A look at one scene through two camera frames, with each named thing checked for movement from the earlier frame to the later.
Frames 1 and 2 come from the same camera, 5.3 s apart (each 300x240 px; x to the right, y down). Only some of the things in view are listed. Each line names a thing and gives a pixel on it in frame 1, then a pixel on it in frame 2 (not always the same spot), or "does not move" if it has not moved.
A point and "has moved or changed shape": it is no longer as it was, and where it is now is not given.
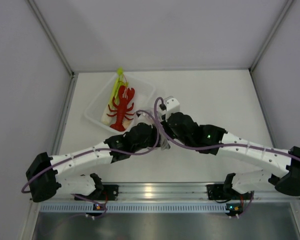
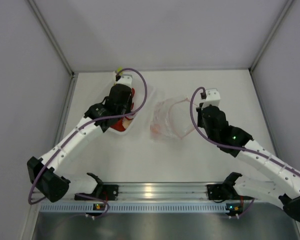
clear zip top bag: [146, 118] has moved or changed shape
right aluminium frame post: [287, 5] does not move
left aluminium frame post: [38, 13] does not move
